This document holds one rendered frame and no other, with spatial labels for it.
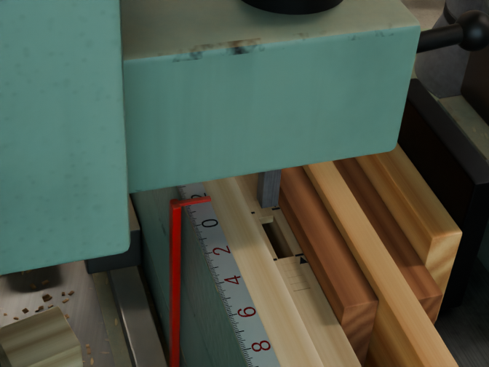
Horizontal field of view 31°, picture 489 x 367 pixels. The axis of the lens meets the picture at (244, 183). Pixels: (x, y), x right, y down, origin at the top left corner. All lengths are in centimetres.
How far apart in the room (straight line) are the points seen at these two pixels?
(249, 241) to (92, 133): 15
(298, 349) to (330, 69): 12
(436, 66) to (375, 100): 75
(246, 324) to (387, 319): 7
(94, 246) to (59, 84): 8
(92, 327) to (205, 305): 17
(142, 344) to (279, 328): 18
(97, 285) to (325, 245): 23
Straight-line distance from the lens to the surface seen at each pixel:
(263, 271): 42
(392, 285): 41
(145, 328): 57
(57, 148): 31
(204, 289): 43
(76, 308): 60
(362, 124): 40
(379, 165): 47
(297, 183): 47
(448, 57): 113
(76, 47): 29
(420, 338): 39
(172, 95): 35
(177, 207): 43
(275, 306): 40
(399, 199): 45
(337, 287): 41
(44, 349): 53
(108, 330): 59
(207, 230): 43
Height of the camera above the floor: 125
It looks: 40 degrees down
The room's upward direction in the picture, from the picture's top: 4 degrees clockwise
